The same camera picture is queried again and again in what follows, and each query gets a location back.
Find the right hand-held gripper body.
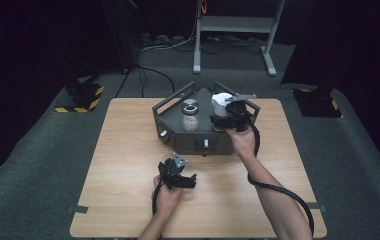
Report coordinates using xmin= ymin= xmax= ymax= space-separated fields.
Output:
xmin=223 ymin=93 xmax=258 ymax=133

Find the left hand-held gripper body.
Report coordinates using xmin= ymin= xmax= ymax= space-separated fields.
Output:
xmin=157 ymin=152 xmax=190 ymax=190

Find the small metal can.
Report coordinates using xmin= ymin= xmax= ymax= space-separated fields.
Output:
xmin=181 ymin=98 xmax=201 ymax=133

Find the dark grey corner rack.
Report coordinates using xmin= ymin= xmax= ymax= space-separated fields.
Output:
xmin=151 ymin=80 xmax=261 ymax=157

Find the person's left hand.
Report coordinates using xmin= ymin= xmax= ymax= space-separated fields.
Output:
xmin=153 ymin=175 xmax=185 ymax=218

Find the person's right hand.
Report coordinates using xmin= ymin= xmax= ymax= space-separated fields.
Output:
xmin=225 ymin=125 xmax=258 ymax=162

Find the black base with yellow stripes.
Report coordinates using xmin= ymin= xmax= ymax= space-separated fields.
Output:
xmin=291 ymin=87 xmax=343 ymax=119
xmin=53 ymin=75 xmax=106 ymax=114

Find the grey metal stand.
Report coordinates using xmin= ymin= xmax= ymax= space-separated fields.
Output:
xmin=192 ymin=0 xmax=286 ymax=78

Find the grey tape piece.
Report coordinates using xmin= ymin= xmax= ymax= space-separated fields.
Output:
xmin=67 ymin=204 xmax=90 ymax=215
xmin=305 ymin=201 xmax=329 ymax=214

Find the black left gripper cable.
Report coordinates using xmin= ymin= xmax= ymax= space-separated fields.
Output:
xmin=151 ymin=181 xmax=165 ymax=217

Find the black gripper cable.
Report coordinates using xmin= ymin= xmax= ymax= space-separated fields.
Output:
xmin=151 ymin=181 xmax=165 ymax=217
xmin=246 ymin=113 xmax=315 ymax=238

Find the black floor cable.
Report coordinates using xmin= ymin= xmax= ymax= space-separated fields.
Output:
xmin=115 ymin=65 xmax=176 ymax=98

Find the bundle of floor cables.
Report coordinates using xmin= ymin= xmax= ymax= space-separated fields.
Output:
xmin=139 ymin=32 xmax=266 ymax=55

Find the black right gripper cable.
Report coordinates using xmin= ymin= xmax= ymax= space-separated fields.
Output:
xmin=246 ymin=113 xmax=315 ymax=238

